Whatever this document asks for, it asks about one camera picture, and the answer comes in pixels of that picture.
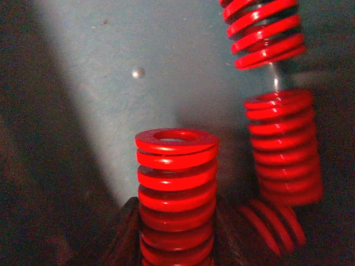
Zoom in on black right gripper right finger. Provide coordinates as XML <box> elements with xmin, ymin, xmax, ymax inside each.
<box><xmin>213</xmin><ymin>196</ymin><xmax>277</xmax><ymax>265</ymax></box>

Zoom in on red coil spring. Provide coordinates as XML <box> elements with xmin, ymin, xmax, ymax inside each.
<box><xmin>135</xmin><ymin>128</ymin><xmax>219</xmax><ymax>265</ymax></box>
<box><xmin>244</xmin><ymin>89</ymin><xmax>323</xmax><ymax>206</ymax></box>
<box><xmin>219</xmin><ymin>0</ymin><xmax>306</xmax><ymax>70</ymax></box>
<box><xmin>237</xmin><ymin>198</ymin><xmax>306</xmax><ymax>255</ymax></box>

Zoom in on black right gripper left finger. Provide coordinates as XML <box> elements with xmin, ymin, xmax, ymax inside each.
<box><xmin>99</xmin><ymin>197</ymin><xmax>141</xmax><ymax>265</ymax></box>

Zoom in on teal plastic tray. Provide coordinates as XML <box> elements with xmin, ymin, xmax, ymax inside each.
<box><xmin>1</xmin><ymin>1</ymin><xmax>354</xmax><ymax>265</ymax></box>

